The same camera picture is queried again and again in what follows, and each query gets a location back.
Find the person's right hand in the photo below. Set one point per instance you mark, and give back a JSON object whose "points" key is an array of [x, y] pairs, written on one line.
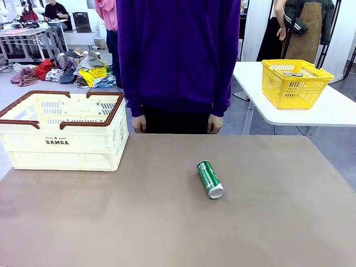
{"points": [[139, 123]]}

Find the person's left hand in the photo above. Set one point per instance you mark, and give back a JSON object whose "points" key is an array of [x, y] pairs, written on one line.
{"points": [[215, 124]]}

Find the green drink can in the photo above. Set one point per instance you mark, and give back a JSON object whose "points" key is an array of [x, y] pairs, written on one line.
{"points": [[210, 178]]}

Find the person's right forearm purple sleeve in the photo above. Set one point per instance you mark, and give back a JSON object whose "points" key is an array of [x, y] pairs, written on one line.
{"points": [[133, 103]]}

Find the person's left forearm purple sleeve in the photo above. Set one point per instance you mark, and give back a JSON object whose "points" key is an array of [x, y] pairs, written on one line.
{"points": [[221, 103]]}

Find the yellow plastic basket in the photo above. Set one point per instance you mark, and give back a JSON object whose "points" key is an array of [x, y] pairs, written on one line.
{"points": [[294, 91]]}

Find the blue white patterned cloth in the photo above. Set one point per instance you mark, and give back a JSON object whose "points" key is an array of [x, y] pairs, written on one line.
{"points": [[107, 82]]}

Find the yellow cloth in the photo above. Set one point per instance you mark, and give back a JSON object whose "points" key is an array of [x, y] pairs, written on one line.
{"points": [[93, 73]]}

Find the person in purple sweater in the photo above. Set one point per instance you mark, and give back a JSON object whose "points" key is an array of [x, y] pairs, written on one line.
{"points": [[178, 55]]}

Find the grey patterned cloth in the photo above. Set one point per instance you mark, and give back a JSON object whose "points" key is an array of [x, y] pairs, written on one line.
{"points": [[93, 59]]}

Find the dark blue cloth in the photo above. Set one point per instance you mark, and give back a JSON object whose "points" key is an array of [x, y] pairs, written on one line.
{"points": [[67, 79]]}

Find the purple floral cloth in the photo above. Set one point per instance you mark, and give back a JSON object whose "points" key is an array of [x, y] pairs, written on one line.
{"points": [[66, 62]]}

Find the light patterned cloth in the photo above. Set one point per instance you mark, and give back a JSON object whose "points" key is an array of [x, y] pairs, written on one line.
{"points": [[54, 74]]}

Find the white side table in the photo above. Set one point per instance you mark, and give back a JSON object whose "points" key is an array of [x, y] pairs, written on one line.
{"points": [[320, 114]]}

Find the red cloth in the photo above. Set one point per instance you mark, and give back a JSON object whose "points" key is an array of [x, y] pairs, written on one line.
{"points": [[44, 69]]}

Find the person in pink top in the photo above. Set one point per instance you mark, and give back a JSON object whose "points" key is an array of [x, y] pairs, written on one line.
{"points": [[108, 16]]}

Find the black stand pole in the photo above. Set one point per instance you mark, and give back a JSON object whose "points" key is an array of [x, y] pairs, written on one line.
{"points": [[289, 30], [331, 33], [351, 62]]}

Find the pink patterned cloth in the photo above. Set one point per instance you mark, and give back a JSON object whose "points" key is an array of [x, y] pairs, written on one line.
{"points": [[24, 78]]}

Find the white crumpled cloth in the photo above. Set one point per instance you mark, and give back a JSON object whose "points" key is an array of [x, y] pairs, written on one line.
{"points": [[22, 66]]}

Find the seated person in black shirt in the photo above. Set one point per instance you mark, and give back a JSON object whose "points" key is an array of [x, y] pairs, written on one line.
{"points": [[55, 12]]}

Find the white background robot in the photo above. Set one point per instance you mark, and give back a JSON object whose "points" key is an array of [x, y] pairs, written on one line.
{"points": [[5, 11]]}

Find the grey metal frame work table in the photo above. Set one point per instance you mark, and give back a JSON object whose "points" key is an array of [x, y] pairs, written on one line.
{"points": [[25, 33]]}

